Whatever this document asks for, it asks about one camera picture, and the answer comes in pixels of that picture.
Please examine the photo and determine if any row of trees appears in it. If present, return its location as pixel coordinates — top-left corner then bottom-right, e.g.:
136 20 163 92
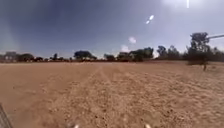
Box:
0 45 224 64

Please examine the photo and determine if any tall dark tree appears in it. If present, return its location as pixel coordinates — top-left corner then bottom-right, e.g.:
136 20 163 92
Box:
187 31 212 66

